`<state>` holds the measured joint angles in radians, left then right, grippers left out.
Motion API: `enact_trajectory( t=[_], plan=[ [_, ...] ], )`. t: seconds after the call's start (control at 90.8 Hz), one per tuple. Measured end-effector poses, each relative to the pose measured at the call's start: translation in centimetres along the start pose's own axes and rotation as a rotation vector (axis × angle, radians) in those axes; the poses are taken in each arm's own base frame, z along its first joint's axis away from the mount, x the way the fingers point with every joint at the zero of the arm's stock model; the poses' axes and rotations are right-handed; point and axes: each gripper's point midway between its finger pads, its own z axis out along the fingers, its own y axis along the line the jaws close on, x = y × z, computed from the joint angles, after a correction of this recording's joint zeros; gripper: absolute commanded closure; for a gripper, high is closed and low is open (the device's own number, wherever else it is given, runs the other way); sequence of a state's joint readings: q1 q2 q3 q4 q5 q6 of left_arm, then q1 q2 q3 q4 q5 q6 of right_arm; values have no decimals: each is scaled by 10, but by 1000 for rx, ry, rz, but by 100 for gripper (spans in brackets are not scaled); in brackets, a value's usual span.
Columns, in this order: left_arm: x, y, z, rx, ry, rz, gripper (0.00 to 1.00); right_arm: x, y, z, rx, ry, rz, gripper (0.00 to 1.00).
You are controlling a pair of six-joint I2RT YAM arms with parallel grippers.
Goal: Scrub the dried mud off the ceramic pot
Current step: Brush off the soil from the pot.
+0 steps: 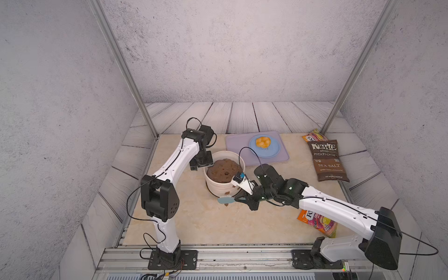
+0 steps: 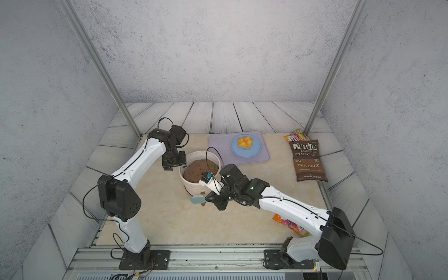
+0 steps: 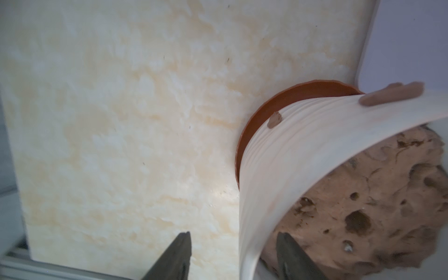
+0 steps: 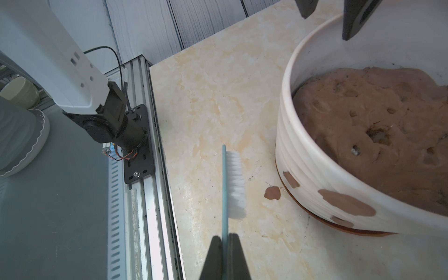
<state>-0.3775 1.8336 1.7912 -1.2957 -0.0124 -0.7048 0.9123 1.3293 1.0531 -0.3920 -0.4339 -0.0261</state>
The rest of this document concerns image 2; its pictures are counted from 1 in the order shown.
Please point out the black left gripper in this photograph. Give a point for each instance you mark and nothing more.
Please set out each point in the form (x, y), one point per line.
(168, 165)

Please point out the knotted bread roll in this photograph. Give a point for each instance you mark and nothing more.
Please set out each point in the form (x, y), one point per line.
(245, 142)

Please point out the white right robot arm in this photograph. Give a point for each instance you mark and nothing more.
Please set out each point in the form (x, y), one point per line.
(331, 235)

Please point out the orange snack packet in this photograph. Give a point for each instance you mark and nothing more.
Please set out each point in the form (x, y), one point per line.
(297, 136)

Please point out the lilac silicone mat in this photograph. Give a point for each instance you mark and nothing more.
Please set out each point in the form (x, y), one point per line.
(222, 143)

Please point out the brown Kettle chips bag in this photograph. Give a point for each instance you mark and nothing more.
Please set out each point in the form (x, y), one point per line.
(306, 161)

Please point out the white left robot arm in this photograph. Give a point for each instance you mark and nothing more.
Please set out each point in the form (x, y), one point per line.
(117, 192)

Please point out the white ceramic pot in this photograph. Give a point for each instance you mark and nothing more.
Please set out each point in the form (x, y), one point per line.
(195, 189)

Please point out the blue plate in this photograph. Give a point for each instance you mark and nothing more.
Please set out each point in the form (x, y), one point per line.
(252, 152)

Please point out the aluminium frame post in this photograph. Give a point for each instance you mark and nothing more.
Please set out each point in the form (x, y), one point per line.
(337, 61)
(77, 26)

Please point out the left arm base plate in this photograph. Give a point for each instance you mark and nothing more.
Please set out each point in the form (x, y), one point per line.
(145, 260)

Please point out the aluminium frame post left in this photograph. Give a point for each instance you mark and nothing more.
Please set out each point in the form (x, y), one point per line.
(77, 26)

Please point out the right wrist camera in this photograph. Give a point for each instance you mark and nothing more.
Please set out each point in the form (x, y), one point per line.
(208, 180)

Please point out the orange pink candy bag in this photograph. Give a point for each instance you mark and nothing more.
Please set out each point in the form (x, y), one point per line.
(291, 225)

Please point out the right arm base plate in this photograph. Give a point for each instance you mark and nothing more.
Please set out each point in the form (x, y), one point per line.
(276, 260)

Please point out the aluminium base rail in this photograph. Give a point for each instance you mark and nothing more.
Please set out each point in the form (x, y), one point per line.
(226, 262)

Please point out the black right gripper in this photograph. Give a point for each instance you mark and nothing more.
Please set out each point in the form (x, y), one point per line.
(216, 199)

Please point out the aluminium frame post right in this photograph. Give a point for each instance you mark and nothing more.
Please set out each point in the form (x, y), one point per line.
(337, 61)

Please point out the brown soil in pot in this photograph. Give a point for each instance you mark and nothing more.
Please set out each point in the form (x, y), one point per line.
(195, 170)

